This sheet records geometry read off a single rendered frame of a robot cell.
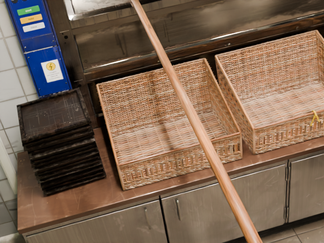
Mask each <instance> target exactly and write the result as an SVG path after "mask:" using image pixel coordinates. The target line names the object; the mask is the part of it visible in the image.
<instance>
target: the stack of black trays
mask: <svg viewBox="0 0 324 243"><path fill-rule="evenodd" d="M16 107H17V114H18V120H19V127H20V134H21V141H22V146H23V147H24V151H27V152H28V156H29V160H30V164H31V168H33V171H34V173H35V176H36V180H37V181H38V184H39V183H40V186H41V188H42V190H43V194H44V195H47V196H48V195H51V194H55V193H58V192H61V191H64V190H67V189H71V188H74V187H77V186H80V185H84V184H87V183H90V182H93V181H96V180H100V179H102V178H104V177H105V176H107V175H106V172H105V169H104V166H103V163H102V160H101V157H100V154H99V149H98V146H97V143H96V140H95V137H94V135H95V134H94V131H93V128H92V125H91V123H92V122H91V119H90V116H89V113H88V110H87V108H86V105H85V102H84V99H83V97H82V94H81V91H80V88H75V89H72V90H68V91H65V92H61V93H58V94H54V95H50V96H47V97H43V98H40V99H36V100H33V101H29V102H26V103H22V104H19V105H16Z"/></svg>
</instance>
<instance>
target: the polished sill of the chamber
mask: <svg viewBox="0 0 324 243"><path fill-rule="evenodd" d="M191 1H196V0H139V2H140V4H141V6H142V8H143V10H144V12H149V11H153V10H157V9H161V8H166V7H170V6H175V5H179V4H183V3H187V2H191ZM135 14H137V12H136V10H135V7H134V5H133V3H132V2H128V3H124V4H119V5H115V6H111V7H106V8H102V9H98V10H93V11H89V12H85V13H79V14H75V15H71V16H68V18H69V22H70V26H71V29H74V28H79V27H84V26H88V25H92V24H97V23H101V22H105V21H109V20H114V19H118V18H122V17H127V16H131V15H135Z"/></svg>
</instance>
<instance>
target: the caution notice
mask: <svg viewBox="0 0 324 243"><path fill-rule="evenodd" d="M41 65H42V68H43V71H44V74H45V77H46V80H47V82H52V81H57V80H61V79H63V76H62V72H61V69H60V66H59V63H58V60H57V59H56V60H52V61H48V62H43V63H41Z"/></svg>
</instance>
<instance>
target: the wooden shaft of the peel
mask: <svg viewBox="0 0 324 243"><path fill-rule="evenodd" d="M131 1H132V3H133V5H134V7H135V10H136V12H137V14H138V16H139V18H140V20H141V22H142V24H143V26H144V28H145V30H146V33H147V35H148V37H149V39H150V41H151V43H152V45H153V47H154V49H155V51H156V53H157V56H158V58H159V60H160V62H161V64H162V66H163V68H164V70H165V72H166V74H167V76H168V79H169V81H170V83H171V85H172V87H173V89H174V91H175V93H176V95H177V97H178V99H179V102H180V104H181V106H182V108H183V110H184V112H185V114H186V116H187V118H188V120H189V122H190V124H191V126H192V128H193V130H194V132H195V134H196V137H197V139H198V141H199V143H200V145H201V147H202V149H203V151H204V153H205V155H206V157H207V160H208V162H209V164H210V166H211V168H212V170H213V172H214V174H215V176H216V178H217V180H218V183H219V185H220V187H221V189H222V191H223V193H224V195H225V197H226V199H227V201H228V203H229V206H230V208H231V210H232V212H233V214H234V216H235V218H236V220H237V222H238V224H239V226H240V228H241V231H242V233H243V235H244V237H245V239H246V241H247V243H263V242H262V240H261V238H260V236H259V234H258V232H257V230H256V228H255V226H254V224H253V222H252V221H251V219H250V217H249V215H248V213H247V211H246V209H245V207H244V205H243V203H242V201H241V199H240V197H239V195H238V193H237V191H236V189H235V187H234V185H233V184H232V182H231V180H230V178H229V176H228V174H227V172H226V170H225V168H224V166H223V164H222V162H221V160H220V158H219V156H218V154H217V152H216V150H215V148H214V146H213V144H212V143H211V141H210V139H209V137H208V135H207V133H206V131H205V129H204V127H203V125H202V123H201V121H200V119H199V117H198V115H197V113H196V111H195V109H194V107H193V105H192V104H191V102H190V100H189V98H188V96H187V94H186V92H185V90H184V88H183V86H182V84H181V82H180V80H179V78H178V76H177V74H176V72H175V70H174V68H173V66H172V65H171V63H170V61H169V59H168V57H167V55H166V53H165V51H164V49H163V47H162V45H161V43H160V41H159V39H158V37H157V35H156V33H155V31H154V29H153V27H152V26H151V24H150V22H149V20H148V18H147V16H146V14H145V12H144V10H143V8H142V6H141V4H140V2H139V0H131Z"/></svg>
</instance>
